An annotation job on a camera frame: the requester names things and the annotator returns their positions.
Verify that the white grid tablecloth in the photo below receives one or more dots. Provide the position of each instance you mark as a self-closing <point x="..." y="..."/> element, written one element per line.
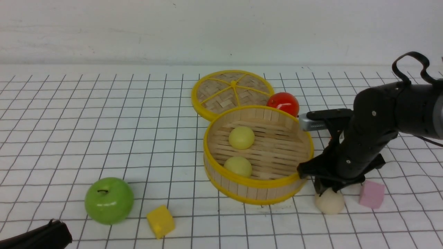
<point x="65" y="127"/>

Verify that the green apple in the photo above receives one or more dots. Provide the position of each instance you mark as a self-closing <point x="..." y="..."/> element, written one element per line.
<point x="109" y="200"/>

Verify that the yellow bun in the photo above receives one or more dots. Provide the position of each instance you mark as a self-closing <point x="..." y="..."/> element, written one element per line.
<point x="239" y="166"/>
<point x="241" y="137"/>

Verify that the beige bun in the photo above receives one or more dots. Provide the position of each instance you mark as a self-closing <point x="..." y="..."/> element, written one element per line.
<point x="330" y="202"/>

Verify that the yellow cube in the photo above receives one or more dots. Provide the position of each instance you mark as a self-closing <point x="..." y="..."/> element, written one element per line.
<point x="161" y="221"/>

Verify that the bamboo steamer lid yellow rim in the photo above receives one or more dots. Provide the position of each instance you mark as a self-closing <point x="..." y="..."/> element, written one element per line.
<point x="221" y="91"/>

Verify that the bamboo steamer tray yellow rim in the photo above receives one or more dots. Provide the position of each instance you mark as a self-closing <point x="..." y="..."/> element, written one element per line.
<point x="280" y="146"/>

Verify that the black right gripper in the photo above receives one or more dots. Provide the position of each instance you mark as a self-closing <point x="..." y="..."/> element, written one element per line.
<point x="343" y="162"/>

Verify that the red tomato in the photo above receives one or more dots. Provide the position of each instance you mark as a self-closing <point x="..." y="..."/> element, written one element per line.
<point x="286" y="102"/>

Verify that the pink cube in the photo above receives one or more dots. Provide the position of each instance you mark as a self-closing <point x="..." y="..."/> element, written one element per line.
<point x="372" y="194"/>

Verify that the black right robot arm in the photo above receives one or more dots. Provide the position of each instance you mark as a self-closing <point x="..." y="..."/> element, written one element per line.
<point x="358" y="135"/>

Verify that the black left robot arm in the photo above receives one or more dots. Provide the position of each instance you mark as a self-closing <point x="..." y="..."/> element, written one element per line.
<point x="54" y="235"/>

